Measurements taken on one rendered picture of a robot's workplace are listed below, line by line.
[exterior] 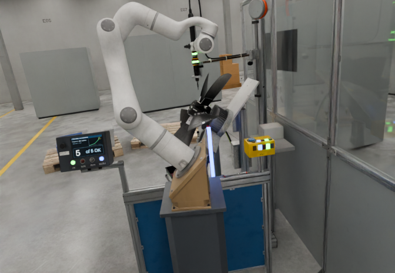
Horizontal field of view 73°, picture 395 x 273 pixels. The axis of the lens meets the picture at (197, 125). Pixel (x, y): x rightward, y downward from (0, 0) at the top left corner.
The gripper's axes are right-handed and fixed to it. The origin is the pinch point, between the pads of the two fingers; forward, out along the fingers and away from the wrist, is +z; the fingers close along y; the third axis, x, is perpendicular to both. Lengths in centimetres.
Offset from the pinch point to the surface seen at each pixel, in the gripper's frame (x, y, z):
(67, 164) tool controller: -54, -79, -24
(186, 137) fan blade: -63, -12, 19
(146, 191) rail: -80, -41, -19
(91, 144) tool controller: -45, -65, -22
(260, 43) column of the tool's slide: -3, 59, 55
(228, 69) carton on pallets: -92, 210, 811
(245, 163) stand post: -94, 33, 28
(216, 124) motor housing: -56, 10, 18
